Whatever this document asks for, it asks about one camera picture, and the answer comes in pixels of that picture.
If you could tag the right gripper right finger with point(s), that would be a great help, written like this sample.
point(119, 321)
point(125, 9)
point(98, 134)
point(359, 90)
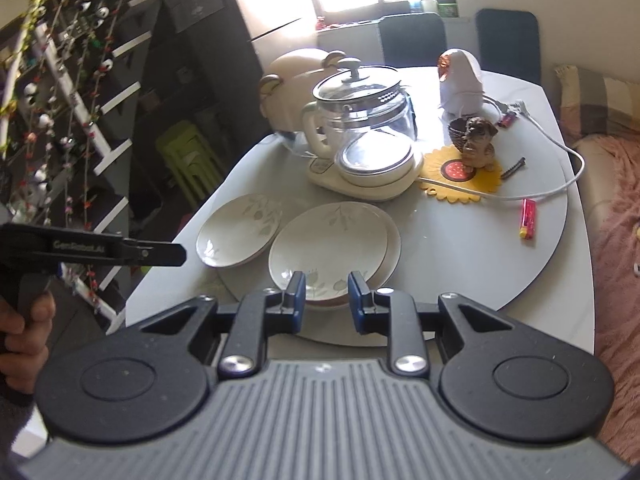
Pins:
point(391, 313)

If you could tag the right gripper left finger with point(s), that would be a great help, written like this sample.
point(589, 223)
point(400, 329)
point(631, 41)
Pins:
point(250, 323)

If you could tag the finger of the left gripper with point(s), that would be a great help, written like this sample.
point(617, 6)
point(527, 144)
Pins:
point(145, 253)

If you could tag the pink flower deep plate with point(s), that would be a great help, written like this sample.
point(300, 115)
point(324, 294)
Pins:
point(387, 267)

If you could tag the floral deep plate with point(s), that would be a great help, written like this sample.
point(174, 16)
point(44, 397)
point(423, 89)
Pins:
point(326, 243)

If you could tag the person's left hand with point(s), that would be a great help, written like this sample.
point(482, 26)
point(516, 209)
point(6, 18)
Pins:
point(26, 342)

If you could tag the green stacked stools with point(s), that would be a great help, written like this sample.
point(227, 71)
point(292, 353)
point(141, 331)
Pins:
point(195, 166)

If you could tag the grey lazy susan turntable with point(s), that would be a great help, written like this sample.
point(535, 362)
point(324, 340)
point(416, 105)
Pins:
point(473, 249)

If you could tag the cream kettle base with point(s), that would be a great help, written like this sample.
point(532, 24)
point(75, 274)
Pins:
point(379, 165)

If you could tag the yellow sunflower coaster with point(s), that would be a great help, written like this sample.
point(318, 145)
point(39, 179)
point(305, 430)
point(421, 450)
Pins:
point(443, 177)

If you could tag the brown dog figurine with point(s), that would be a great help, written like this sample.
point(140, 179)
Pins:
point(472, 137)

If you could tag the dark cabinet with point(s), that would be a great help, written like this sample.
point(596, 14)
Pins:
point(201, 67)

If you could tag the black hair clip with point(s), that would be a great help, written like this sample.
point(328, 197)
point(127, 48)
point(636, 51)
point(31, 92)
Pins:
point(520, 164)

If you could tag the dark shelf with white brackets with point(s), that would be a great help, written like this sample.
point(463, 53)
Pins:
point(70, 80)

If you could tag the beige bear food cover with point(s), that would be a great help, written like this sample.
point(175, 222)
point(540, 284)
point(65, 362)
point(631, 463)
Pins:
point(287, 87)

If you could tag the glass electric kettle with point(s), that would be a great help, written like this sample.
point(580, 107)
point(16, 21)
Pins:
point(356, 99)

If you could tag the pink blanket sofa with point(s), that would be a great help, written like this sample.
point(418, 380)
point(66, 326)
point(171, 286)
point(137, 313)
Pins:
point(609, 189)

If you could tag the left dark chair back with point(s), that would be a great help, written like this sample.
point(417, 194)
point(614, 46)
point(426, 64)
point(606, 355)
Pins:
point(412, 40)

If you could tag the dark chair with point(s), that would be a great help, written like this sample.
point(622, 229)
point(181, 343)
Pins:
point(412, 40)
point(509, 43)

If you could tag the plaid pillow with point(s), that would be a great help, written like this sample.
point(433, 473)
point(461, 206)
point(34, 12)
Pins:
point(593, 103)

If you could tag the right dark chair back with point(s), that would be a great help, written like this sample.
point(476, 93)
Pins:
point(509, 43)

